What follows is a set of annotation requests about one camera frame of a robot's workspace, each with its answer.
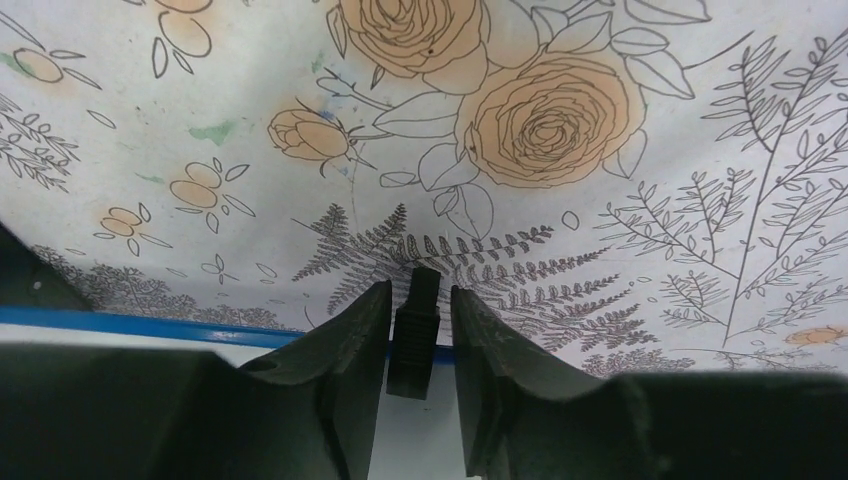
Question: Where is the floral patterned table mat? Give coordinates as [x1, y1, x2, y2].
[1, 1, 847, 376]

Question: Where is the blue framed whiteboard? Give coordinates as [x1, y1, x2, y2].
[1, 307, 466, 479]

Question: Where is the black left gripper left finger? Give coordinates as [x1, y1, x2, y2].
[1, 281, 392, 479]

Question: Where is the black marker cap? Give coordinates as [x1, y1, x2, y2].
[386, 267, 441, 400]

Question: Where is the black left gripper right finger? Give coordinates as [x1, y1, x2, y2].
[451, 287, 847, 479]

